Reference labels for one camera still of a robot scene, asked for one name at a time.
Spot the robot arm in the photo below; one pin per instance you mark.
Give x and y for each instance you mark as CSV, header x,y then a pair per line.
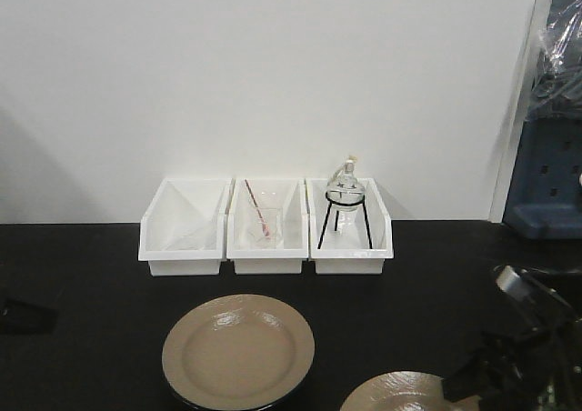
x,y
545,310

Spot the tan plate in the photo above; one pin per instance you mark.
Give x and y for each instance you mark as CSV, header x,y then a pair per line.
x,y
400,390
238,352

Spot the clear plastic bag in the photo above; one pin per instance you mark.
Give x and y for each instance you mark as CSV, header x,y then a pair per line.
x,y
556,88

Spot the white bin right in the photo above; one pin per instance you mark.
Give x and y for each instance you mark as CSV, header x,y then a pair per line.
x,y
348,243

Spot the white bin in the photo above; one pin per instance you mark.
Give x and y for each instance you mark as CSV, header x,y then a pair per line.
x,y
183,230
289,196
348,243

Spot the white bin left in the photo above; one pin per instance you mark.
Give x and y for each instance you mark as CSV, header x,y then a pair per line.
x,y
183,230

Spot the glass alcohol lamp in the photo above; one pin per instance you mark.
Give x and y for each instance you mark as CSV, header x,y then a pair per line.
x,y
345,181

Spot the clear glass beaker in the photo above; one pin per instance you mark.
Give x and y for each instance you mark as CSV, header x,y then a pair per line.
x,y
257,241

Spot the black wire tripod stand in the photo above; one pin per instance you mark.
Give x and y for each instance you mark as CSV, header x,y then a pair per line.
x,y
341,204

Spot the white bin middle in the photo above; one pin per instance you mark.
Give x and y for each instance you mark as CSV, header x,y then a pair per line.
x,y
289,196

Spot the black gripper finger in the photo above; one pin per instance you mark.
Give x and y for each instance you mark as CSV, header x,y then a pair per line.
x,y
22,318

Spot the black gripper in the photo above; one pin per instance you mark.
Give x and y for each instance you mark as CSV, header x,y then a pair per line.
x,y
504,372

